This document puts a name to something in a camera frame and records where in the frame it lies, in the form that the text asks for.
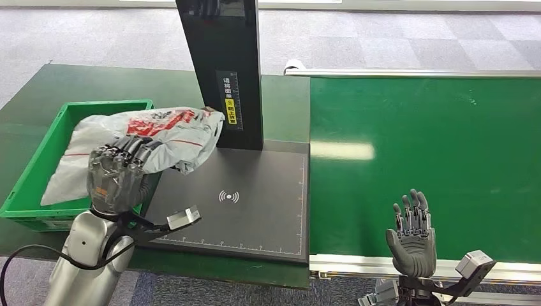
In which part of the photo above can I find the black and yellow label sticker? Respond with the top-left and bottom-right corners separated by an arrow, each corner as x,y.
215,70 -> 244,132

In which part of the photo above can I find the green plastic crate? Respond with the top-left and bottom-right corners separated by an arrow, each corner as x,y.
0,99 -> 154,233

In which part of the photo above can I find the white plastic package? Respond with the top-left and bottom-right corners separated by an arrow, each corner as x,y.
40,106 -> 226,207

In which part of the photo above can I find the white conveyor end cap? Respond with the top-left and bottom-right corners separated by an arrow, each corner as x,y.
283,59 -> 306,77

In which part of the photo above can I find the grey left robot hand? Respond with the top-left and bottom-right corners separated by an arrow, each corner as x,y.
86,135 -> 164,217

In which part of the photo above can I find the black weighing device with column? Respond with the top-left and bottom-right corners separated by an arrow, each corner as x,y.
136,0 -> 311,265

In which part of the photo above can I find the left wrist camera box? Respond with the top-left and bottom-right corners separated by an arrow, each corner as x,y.
165,205 -> 202,231

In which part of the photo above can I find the green conveyor belt, aluminium frame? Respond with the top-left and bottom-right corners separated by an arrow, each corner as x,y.
284,67 -> 541,292

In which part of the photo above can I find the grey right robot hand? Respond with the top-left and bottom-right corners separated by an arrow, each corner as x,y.
385,188 -> 438,280

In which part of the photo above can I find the grey metal conveyor bracket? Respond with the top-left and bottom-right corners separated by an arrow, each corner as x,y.
357,279 -> 401,306

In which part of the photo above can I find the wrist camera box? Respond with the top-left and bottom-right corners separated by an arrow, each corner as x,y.
165,205 -> 202,231
454,249 -> 496,283

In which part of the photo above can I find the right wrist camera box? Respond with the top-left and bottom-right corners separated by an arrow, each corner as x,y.
454,249 -> 496,283

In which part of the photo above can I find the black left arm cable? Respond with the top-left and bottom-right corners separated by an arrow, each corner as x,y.
0,241 -> 137,306

